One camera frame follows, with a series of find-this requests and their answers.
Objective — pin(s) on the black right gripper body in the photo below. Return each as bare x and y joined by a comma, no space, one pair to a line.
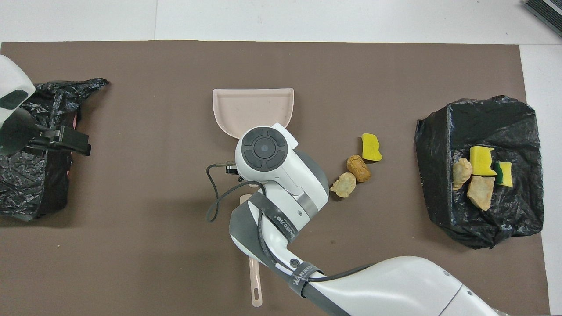
232,169

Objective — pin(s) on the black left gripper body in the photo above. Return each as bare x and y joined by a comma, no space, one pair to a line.
46,140

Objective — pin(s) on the beige plastic dustpan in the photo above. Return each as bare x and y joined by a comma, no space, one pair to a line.
250,107

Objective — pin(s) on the beige hand brush black bristles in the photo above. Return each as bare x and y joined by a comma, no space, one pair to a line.
255,285

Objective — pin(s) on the brown bread chunk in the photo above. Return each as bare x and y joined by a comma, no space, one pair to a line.
358,168

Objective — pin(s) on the yellow sponge piece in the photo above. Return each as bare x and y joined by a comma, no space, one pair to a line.
371,147
481,160

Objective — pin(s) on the yellow sponge with green pad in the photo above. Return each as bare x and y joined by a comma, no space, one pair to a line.
506,175

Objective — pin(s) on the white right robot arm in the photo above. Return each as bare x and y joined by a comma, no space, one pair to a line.
281,175

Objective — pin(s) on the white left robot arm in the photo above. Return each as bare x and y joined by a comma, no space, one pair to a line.
11,74

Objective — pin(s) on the black bag lined pink bin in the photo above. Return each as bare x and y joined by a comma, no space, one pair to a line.
26,184

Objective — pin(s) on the brown table mat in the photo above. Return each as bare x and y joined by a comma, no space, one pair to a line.
281,61

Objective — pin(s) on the dark ribbed object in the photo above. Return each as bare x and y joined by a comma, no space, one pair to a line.
546,13

